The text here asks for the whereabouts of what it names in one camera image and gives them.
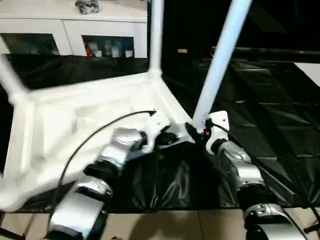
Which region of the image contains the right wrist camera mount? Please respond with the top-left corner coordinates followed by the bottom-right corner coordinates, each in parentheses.
top-left (203, 111), bottom-right (230, 155)

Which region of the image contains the white plastic table top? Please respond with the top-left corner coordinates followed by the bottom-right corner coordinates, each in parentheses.
top-left (0, 71), bottom-right (198, 213)

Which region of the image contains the black box with tan label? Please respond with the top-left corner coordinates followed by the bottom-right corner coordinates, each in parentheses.
top-left (161, 0), bottom-right (213, 62)

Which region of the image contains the black left camera cable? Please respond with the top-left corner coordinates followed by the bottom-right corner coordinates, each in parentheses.
top-left (56, 109), bottom-right (157, 193)

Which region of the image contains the black table mat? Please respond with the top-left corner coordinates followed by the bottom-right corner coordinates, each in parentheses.
top-left (0, 53), bottom-right (320, 215)

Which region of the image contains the dark bundle on cabinet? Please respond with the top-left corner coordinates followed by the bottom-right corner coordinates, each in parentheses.
top-left (75, 0), bottom-right (101, 15)

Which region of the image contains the white flat board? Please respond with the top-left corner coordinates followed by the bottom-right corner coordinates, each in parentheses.
top-left (293, 62), bottom-right (320, 87)

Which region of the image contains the white glass-door cabinet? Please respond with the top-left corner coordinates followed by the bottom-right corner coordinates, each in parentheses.
top-left (0, 0), bottom-right (150, 59)

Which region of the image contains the dark long bar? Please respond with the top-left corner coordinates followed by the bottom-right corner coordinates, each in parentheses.
top-left (211, 46), bottom-right (320, 57)

